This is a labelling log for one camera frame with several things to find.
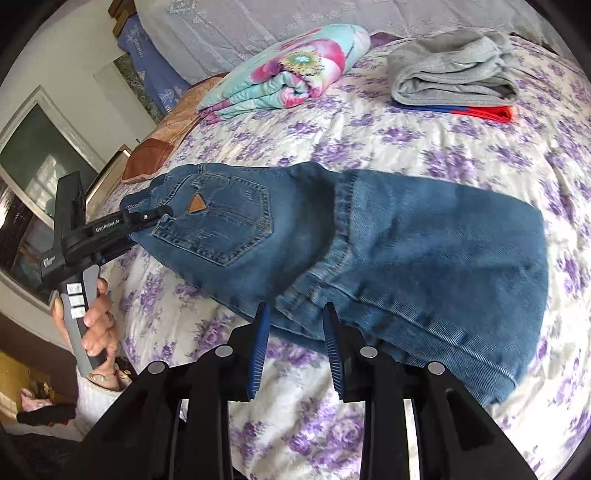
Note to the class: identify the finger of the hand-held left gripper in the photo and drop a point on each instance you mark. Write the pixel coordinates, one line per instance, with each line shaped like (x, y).
(147, 213)
(115, 253)

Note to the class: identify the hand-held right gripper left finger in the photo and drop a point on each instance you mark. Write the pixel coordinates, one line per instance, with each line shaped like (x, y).
(259, 350)

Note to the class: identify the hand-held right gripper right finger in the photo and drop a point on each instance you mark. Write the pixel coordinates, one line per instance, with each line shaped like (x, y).
(333, 350)

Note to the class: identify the blue denim pants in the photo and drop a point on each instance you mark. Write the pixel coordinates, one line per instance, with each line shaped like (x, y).
(392, 254)

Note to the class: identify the person's left forearm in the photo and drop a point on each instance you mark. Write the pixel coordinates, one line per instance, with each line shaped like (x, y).
(99, 401)

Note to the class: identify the person's left hand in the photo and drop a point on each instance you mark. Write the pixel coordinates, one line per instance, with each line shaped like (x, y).
(99, 327)

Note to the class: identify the brown pillow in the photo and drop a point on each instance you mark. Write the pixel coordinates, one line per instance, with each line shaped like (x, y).
(166, 138)

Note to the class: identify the blue printed cloth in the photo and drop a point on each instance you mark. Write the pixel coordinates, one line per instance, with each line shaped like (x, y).
(147, 60)

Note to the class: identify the pink cloth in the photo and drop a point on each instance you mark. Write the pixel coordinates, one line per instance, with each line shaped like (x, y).
(34, 399)

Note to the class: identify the black object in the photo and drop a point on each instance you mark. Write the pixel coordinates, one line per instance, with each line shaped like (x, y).
(46, 414)

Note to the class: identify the folded floral blanket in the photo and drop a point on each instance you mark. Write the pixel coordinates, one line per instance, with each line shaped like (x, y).
(286, 69)

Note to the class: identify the wooden headboard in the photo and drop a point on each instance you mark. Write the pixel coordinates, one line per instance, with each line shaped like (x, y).
(122, 9)

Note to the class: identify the white lace cloth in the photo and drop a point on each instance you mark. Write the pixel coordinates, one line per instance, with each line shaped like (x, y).
(258, 23)

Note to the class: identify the red and blue folded garment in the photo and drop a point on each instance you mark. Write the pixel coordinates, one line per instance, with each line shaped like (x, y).
(480, 113)

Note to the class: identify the folded grey sweater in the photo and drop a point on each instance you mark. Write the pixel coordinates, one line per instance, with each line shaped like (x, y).
(448, 69)

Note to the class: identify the wooden frame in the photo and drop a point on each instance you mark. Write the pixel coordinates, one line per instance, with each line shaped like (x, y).
(108, 177)

